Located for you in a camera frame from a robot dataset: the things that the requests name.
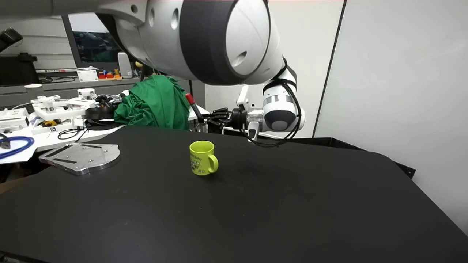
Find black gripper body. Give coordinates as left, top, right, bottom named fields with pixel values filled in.
left=208, top=106, right=262, bottom=140

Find red marker with white barrel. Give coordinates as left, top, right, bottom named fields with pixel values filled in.
left=184, top=92, right=203, bottom=122

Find yellow mug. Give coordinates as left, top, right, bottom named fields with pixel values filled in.
left=189, top=138, right=221, bottom=176

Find green cloth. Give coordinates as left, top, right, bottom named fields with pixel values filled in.
left=113, top=73, right=193, bottom=131

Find white bottle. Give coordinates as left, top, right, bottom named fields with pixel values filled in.
left=115, top=51, right=135, bottom=78

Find black bag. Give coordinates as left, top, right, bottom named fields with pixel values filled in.
left=85, top=103, right=123, bottom=130

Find white small box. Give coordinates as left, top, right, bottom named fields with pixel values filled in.
left=76, top=64, right=99, bottom=83

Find silver metal mounting plate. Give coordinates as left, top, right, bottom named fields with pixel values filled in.
left=38, top=141, right=121, bottom=175

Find computer monitor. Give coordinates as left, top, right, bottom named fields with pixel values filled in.
left=61, top=11, right=129, bottom=70

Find white metal brackets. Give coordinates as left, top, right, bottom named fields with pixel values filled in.
left=29, top=87, right=99, bottom=122

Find white desk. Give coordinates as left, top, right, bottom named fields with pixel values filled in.
left=0, top=86, right=133, bottom=166

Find black case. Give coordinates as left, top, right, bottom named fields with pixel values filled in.
left=0, top=51, right=39, bottom=86

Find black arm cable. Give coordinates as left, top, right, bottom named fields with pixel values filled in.
left=246, top=57, right=304, bottom=144

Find black coiled cable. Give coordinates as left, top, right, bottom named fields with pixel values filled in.
left=57, top=125, right=88, bottom=141

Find blue cable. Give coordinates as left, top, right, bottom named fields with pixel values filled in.
left=0, top=134, right=37, bottom=159

